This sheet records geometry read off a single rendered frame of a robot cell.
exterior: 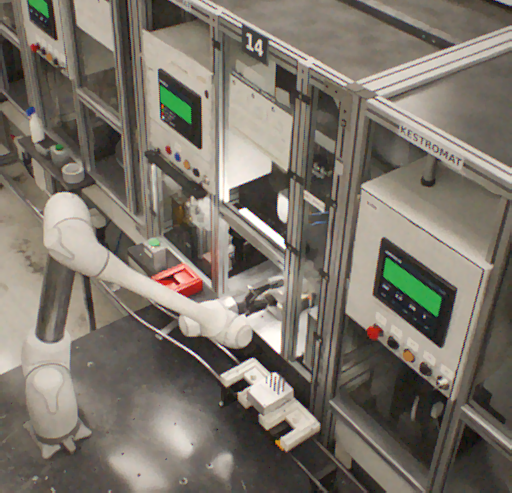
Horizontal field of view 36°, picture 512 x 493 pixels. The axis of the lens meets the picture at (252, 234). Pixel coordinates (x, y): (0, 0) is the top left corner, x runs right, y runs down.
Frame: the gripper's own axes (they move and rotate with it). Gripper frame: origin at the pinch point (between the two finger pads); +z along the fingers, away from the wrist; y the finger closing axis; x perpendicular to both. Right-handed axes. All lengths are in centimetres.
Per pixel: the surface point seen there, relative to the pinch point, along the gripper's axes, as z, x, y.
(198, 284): -17.4, 24.8, -8.0
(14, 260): -22, 193, -105
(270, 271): 12.9, 18.3, -8.2
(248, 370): -22.6, -15.9, -16.2
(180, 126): -23, 36, 55
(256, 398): -31.7, -31.4, -11.5
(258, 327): -9.9, -4.0, -10.8
